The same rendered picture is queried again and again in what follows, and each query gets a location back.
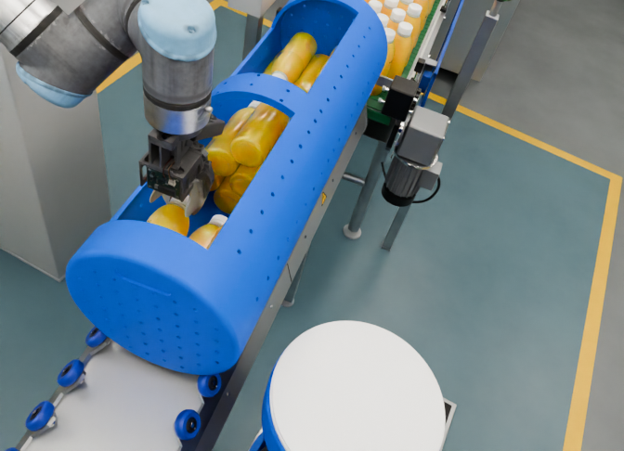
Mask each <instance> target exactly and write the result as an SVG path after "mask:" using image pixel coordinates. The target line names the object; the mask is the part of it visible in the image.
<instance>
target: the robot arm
mask: <svg viewBox="0 0 624 451"><path fill-rule="evenodd" d="M215 41H216V26H215V13H214V11H213V9H212V8H211V6H210V5H209V3H208V2H207V1H206V0H84V1H83V3H82V4H81V5H79V6H78V7H77V8H75V9H74V10H73V12H72V13H71V14H70V15H67V14H66V13H65V12H64V11H63V10H62V9H61V8H60V7H59V6H58V5H57V4H56V3H54V2H52V1H50V0H0V43H1V44H3V45H4V46H5V47H6V50H7V51H8V52H9V53H10V54H12V55H13V56H14V57H15V58H16V59H17V60H18V62H17V64H16V71H17V74H18V76H19V77H20V79H21V80H22V81H23V82H24V83H25V84H27V85H28V86H29V87H30V88H31V89H32V90H33V91H34V93H36V94H37V95H38V96H40V97H42V98H43V99H45V100H46V101H48V102H50V103H52V104H54V105H56V106H59V107H62V108H66V109H69V108H73V107H76V106H77V105H78V104H79V103H81V102H82V101H83V100H84V99H85V98H87V97H90V96H91V95H92V94H93V91H94V90H95V89H96V88H97V87H99V86H100V85H101V84H102V83H103V82H104V81H105V80H106V79H107V78H108V77H109V76H110V75H111V74H113V73H114V72H115V71H116V70H117V69H118V68H119V67H120V66H121V65H122V64H123V63H124V62H125V61H126V60H127V59H129V58H130V57H132V56H133V55H134V54H135V53H136V52H137V51H138V52H139V54H140V56H141V60H142V77H143V98H144V113H145V118H146V120H147V121H148V123H149V124H150V125H151V126H152V127H153V129H152V130H151V131H150V133H149V134H148V140H149V150H148V151H147V152H146V154H145V155H144V156H143V157H142V158H141V159H140V160H139V162H138V163H139V177H140V185H141V186H143V185H144V184H145V183H146V181H147V185H148V188H151V189H153V191H152V193H151V195H150V197H149V202H150V203H153V202H154V201H155V200H156V199H158V198H159V197H160V196H162V197H163V199H164V201H165V202H166V204H167V202H169V201H170V200H171V198H175V199H177V200H181V202H183V201H184V200H185V198H186V197H187V195H189V197H188V203H187V206H186V208H185V217H189V216H190V215H191V214H192V215H195V214H196V213H198V212H199V210H200V209H201V208H202V205H203V204H204V202H205V200H206V198H207V196H208V194H209V192H210V189H211V187H212V185H213V182H214V180H215V174H214V170H213V168H212V162H211V161H208V157H207V156H208V154H209V153H208V152H207V150H206V149H205V148H204V145H203V144H200V143H199V142H198V140H202V139H205V138H209V137H213V136H217V135H222V133H223V130H224V127H225V124H226V123H225V121H223V120H220V119H218V118H217V117H215V116H214V115H213V114H212V111H213V108H212V107H211V98H212V84H213V68H214V52H215ZM144 165H145V166H146V167H147V173H146V174H145V175H144V176H143V172H142V167H143V166H144Z"/></svg>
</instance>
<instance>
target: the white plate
mask: <svg viewBox="0 0 624 451"><path fill-rule="evenodd" d="M269 403H270V412H271V417H272V420H273V424H274V427H275V430H276V433H277V435H278V437H279V440H280V441H281V443H282V445H283V447H284V448H285V450H286V451H439V449H440V446H441V444H442V441H443V437H444V431H445V422H446V418H445V407H444V401H443V397H442V393H441V391H440V388H439V386H438V383H437V381H436V378H435V376H434V374H433V372H432V370H431V369H430V368H429V367H428V365H427V364H426V363H425V361H424V360H423V358H422V357H421V356H420V355H419V354H418V353H417V352H416V351H415V350H414V349H413V348H412V347H411V346H410V345H409V344H408V343H406V342H405V341H403V340H402V339H401V338H399V337H398V336H397V335H395V334H394V333H392V332H390V331H388V330H386V329H383V328H380V327H377V326H374V325H372V324H369V323H364V322H358V321H334V322H329V323H325V324H321V325H319V326H316V327H313V328H312V329H309V330H308V331H306V332H304V333H303V334H301V335H300V336H299V337H297V338H296V339H295V340H294V341H293V342H292V343H291V344H290V345H289V346H288V347H287V348H286V349H285V351H284V352H283V354H282V355H281V357H280V359H279V361H278V363H277V365H276V367H275V370H274V373H273V377H272V380H271V385H270V394H269Z"/></svg>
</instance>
